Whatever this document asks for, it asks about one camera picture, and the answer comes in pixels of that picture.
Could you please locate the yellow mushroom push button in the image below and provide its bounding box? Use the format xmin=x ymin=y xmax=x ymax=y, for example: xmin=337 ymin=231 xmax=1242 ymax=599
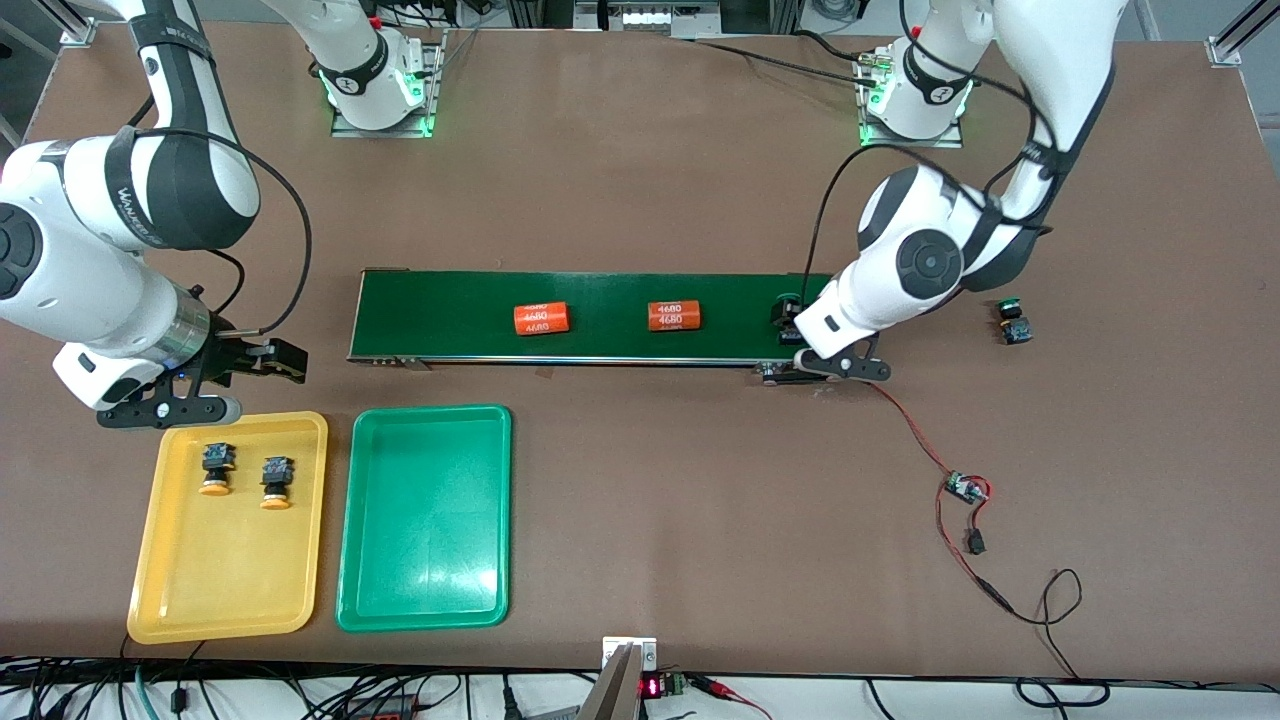
xmin=258 ymin=456 xmax=296 ymax=511
xmin=198 ymin=442 xmax=237 ymax=497

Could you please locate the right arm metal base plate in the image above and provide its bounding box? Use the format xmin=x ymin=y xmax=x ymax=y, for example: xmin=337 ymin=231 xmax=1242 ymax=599
xmin=330 ymin=28 xmax=438 ymax=139

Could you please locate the thin black cable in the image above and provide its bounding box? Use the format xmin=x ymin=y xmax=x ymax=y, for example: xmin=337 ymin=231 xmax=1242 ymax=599
xmin=1008 ymin=568 xmax=1111 ymax=707

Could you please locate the green belt conveyor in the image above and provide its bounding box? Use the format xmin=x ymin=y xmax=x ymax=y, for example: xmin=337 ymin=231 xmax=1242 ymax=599
xmin=347 ymin=268 xmax=846 ymax=386

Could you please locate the silver metal bracket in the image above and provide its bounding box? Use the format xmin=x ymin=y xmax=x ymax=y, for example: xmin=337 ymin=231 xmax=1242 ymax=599
xmin=601 ymin=636 xmax=659 ymax=673

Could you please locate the aluminium frame corner bracket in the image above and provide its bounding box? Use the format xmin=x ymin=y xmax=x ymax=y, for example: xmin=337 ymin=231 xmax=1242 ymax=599
xmin=60 ymin=0 xmax=101 ymax=46
xmin=1207 ymin=0 xmax=1280 ymax=69

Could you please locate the grey metal bar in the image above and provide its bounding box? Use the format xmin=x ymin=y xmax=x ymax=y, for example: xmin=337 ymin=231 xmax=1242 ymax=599
xmin=577 ymin=643 xmax=646 ymax=720

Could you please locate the green plastic tray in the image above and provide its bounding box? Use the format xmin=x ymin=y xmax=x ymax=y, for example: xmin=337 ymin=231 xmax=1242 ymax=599
xmin=336 ymin=404 xmax=513 ymax=633

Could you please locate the yellow plastic tray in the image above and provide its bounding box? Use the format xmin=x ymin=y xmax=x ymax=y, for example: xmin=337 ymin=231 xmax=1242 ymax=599
xmin=127 ymin=411 xmax=329 ymax=645

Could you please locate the red clip lead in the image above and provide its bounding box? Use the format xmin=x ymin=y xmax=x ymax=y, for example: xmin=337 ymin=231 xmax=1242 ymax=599
xmin=688 ymin=675 xmax=773 ymax=720

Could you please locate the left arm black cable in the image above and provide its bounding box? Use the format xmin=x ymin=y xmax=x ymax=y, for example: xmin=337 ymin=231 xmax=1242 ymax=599
xmin=800 ymin=0 xmax=1056 ymax=291

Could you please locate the silver box with lights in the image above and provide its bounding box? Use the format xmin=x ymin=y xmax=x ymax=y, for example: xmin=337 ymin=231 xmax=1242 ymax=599
xmin=573 ymin=0 xmax=723 ymax=41

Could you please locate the black table cable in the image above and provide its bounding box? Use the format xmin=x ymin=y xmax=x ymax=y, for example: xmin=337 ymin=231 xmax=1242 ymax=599
xmin=690 ymin=38 xmax=881 ymax=86

